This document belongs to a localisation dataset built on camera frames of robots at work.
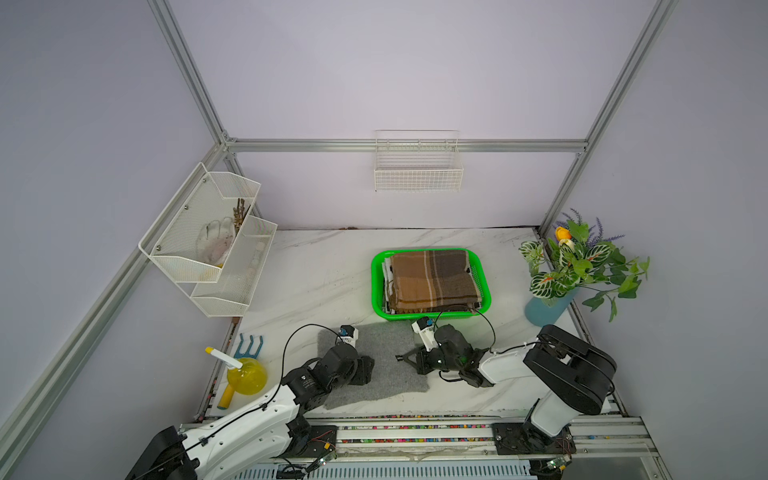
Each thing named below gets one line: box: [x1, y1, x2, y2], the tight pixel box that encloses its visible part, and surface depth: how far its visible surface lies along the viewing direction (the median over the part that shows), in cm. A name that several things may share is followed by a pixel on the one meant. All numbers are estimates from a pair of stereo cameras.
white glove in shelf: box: [196, 217, 236, 268], surface depth 78 cm
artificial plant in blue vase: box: [519, 207, 650, 327], surface depth 71 cm
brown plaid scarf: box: [389, 250, 482, 313], surface depth 93 cm
